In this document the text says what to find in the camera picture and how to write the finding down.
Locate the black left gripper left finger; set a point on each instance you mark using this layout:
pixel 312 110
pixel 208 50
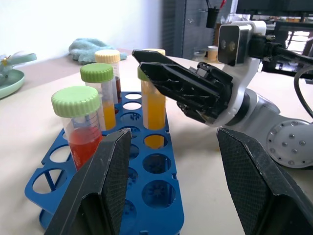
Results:
pixel 97 176

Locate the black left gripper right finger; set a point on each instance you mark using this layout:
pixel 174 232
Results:
pixel 256 186

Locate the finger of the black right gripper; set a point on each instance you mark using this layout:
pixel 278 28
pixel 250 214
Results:
pixel 154 57
pixel 181 85

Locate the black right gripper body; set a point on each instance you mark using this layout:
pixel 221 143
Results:
pixel 220 85

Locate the orange liquid tube green cap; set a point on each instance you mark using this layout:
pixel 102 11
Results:
pixel 154 110

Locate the blue test tube rack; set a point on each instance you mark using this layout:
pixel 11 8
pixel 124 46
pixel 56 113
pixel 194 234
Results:
pixel 156 220

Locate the small jar with yellow content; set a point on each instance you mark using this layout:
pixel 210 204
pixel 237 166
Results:
pixel 212 54

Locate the dark grey cabinet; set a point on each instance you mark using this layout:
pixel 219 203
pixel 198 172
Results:
pixel 181 27

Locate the dark red tube cream cap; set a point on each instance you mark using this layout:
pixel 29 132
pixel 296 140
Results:
pixel 107 56

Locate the yellow liquid tube green cap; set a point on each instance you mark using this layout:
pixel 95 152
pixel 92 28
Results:
pixel 96 72

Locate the black pen cup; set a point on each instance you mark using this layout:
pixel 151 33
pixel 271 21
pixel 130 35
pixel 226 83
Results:
pixel 212 17

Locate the teal fluffy cloth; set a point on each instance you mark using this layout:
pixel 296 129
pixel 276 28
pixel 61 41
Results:
pixel 85 49

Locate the red liquid tube green cap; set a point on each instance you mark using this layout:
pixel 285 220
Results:
pixel 73 102

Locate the mint green plate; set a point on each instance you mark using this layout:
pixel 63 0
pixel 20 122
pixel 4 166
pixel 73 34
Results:
pixel 12 85

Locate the mint green ornament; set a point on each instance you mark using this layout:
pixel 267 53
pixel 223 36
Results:
pixel 22 58

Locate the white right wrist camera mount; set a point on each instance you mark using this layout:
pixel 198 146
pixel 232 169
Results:
pixel 244 76

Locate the black shelf frame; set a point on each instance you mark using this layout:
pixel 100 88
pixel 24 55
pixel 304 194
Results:
pixel 269 6

